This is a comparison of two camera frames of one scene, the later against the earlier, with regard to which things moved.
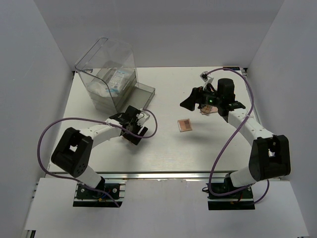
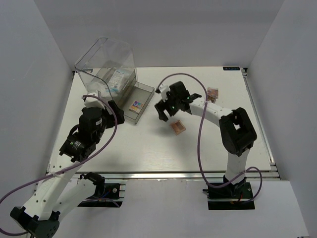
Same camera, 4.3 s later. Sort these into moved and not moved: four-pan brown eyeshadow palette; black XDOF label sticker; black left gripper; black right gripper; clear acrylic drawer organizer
Moved: four-pan brown eyeshadow palette; black right gripper; black left gripper
Not moved: clear acrylic drawer organizer; black XDOF label sticker
